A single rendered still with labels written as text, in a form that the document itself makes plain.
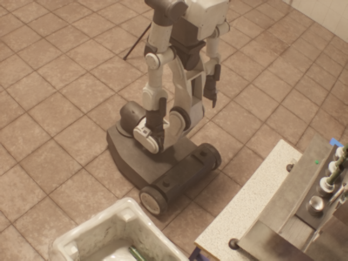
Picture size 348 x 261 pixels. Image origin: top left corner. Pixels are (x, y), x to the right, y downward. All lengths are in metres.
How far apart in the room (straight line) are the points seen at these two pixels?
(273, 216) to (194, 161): 1.19
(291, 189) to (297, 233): 0.20
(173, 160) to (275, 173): 0.84
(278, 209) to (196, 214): 1.15
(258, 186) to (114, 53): 2.04
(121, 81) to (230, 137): 0.96
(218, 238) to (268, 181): 0.41
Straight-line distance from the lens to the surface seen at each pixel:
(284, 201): 1.46
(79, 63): 3.30
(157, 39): 1.67
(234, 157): 2.86
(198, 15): 1.67
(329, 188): 1.52
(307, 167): 1.61
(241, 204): 1.72
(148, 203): 2.41
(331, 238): 1.38
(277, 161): 1.94
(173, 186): 2.33
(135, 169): 2.40
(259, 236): 1.44
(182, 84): 1.95
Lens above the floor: 2.13
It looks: 47 degrees down
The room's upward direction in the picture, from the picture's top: 15 degrees clockwise
